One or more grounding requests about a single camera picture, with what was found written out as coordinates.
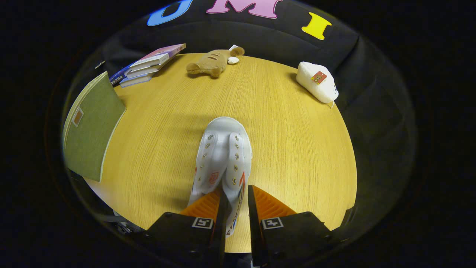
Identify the green fabric storage box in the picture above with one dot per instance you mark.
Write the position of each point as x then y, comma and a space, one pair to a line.
93, 130

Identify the white canvas shoe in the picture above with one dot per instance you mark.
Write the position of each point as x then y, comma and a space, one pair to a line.
221, 152

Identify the light blue book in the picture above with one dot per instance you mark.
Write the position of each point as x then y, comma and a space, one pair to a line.
135, 79

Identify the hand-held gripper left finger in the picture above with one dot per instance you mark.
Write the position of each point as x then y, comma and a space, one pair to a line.
186, 238

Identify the black backdrop cloth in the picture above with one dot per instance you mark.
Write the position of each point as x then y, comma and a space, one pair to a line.
372, 93

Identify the dark blue book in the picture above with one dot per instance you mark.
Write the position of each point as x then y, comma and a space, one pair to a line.
117, 77

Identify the pink book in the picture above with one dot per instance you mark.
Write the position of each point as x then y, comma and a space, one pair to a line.
167, 50

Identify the white plush toy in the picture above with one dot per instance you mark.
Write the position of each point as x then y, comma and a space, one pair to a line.
316, 87

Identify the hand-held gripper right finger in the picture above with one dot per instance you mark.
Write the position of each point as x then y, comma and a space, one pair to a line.
290, 238

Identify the brown plush toy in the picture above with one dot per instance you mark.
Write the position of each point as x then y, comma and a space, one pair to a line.
210, 63

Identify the white clip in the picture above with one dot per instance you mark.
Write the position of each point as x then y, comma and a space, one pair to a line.
99, 64

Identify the white book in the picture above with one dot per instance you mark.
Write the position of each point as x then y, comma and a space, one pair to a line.
147, 69

